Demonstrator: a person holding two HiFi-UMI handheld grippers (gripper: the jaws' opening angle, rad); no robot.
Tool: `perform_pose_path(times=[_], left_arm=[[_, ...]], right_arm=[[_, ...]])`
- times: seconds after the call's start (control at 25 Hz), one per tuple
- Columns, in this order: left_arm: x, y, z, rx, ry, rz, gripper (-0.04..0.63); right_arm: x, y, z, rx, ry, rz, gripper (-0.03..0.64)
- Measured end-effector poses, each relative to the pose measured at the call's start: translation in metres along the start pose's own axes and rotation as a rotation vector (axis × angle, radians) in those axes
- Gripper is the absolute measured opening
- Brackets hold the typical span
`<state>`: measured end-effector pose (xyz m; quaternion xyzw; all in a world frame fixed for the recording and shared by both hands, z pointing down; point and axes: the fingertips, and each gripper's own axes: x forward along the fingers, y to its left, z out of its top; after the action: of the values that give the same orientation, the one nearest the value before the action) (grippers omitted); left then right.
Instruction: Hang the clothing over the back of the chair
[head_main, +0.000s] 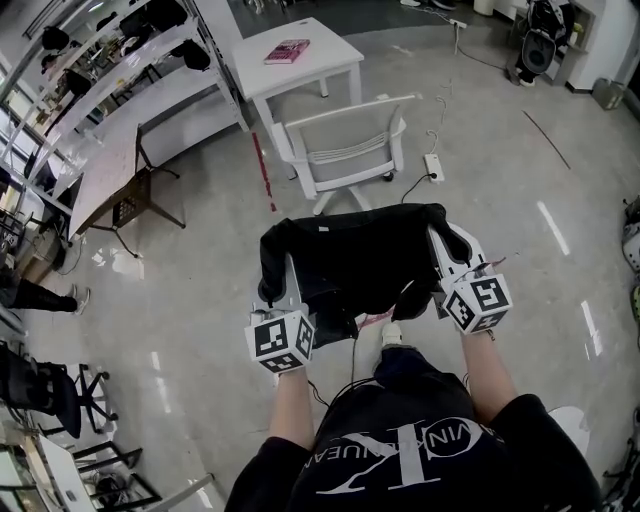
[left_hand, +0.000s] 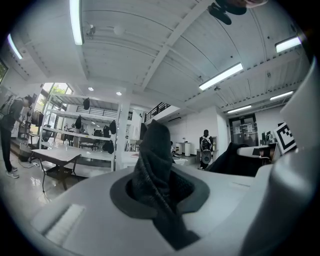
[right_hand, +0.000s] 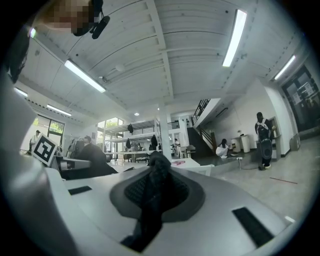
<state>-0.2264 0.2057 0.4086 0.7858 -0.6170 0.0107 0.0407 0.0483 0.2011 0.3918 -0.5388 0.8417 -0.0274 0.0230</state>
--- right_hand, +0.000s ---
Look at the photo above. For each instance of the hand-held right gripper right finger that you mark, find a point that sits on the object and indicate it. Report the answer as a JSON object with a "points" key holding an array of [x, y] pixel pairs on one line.
{"points": [[215, 207]]}

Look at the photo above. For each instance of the grey bin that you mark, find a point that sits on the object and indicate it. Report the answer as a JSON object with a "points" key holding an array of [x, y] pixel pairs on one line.
{"points": [[295, 143]]}

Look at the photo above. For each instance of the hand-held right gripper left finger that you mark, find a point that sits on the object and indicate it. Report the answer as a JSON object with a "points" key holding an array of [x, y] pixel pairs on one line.
{"points": [[100, 200]]}

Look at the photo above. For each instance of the black head-worn camera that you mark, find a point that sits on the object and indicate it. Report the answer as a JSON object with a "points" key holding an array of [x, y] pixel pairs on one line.
{"points": [[100, 24]]}

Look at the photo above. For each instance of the pink book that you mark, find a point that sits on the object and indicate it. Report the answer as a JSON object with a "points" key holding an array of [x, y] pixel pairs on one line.
{"points": [[178, 163]]}

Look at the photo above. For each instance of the black clothing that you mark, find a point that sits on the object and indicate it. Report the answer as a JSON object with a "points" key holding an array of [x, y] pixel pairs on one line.
{"points": [[155, 180]]}

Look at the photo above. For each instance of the window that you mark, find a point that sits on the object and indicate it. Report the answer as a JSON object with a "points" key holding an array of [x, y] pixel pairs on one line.
{"points": [[111, 132], [53, 132]]}

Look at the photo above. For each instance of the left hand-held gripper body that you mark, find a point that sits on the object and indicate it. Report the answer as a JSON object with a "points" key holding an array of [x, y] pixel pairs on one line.
{"points": [[45, 149]]}

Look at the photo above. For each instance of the white table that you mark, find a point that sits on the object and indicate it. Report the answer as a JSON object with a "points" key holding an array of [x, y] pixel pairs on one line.
{"points": [[192, 163]]}

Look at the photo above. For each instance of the white round cabinet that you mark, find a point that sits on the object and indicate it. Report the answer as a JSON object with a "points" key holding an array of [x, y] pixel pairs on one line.
{"points": [[245, 143]]}

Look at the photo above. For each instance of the black hanging jacket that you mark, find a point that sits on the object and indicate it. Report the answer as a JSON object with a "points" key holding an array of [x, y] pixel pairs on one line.
{"points": [[128, 143], [130, 128], [154, 141]]}

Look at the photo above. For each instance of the dark glass door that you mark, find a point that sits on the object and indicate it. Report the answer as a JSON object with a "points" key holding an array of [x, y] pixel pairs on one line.
{"points": [[303, 100]]}

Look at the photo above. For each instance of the black staircase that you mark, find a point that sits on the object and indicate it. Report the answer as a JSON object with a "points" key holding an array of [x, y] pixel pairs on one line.
{"points": [[200, 135]]}

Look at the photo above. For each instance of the white pillar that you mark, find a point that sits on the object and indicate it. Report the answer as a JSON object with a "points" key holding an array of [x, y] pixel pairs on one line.
{"points": [[164, 125]]}

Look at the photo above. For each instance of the long ceiling light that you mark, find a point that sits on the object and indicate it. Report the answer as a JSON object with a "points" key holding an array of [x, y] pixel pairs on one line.
{"points": [[85, 75], [59, 110], [285, 67], [20, 92], [234, 37]]}

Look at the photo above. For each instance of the person's face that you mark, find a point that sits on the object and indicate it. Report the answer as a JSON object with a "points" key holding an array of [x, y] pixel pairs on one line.
{"points": [[71, 15]]}

